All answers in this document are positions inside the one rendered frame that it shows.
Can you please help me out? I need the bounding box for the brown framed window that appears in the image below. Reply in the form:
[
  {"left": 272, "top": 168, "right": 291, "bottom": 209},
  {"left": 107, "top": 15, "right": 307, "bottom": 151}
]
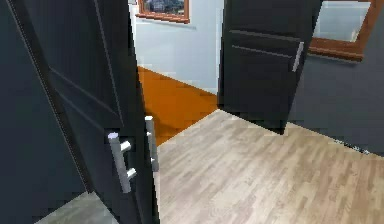
[
  {"left": 134, "top": 0, "right": 191, "bottom": 25},
  {"left": 307, "top": 0, "right": 384, "bottom": 63}
]

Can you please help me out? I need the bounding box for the black room door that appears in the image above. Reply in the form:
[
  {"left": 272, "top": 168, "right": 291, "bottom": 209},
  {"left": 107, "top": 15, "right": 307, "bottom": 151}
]
[
  {"left": 6, "top": 0, "right": 161, "bottom": 224},
  {"left": 217, "top": 0, "right": 324, "bottom": 136}
]

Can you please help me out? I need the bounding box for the grey bar door handle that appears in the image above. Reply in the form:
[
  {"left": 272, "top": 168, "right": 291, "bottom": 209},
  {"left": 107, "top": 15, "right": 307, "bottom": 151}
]
[
  {"left": 291, "top": 41, "right": 305, "bottom": 73},
  {"left": 144, "top": 115, "right": 160, "bottom": 173},
  {"left": 107, "top": 131, "right": 138, "bottom": 194}
]

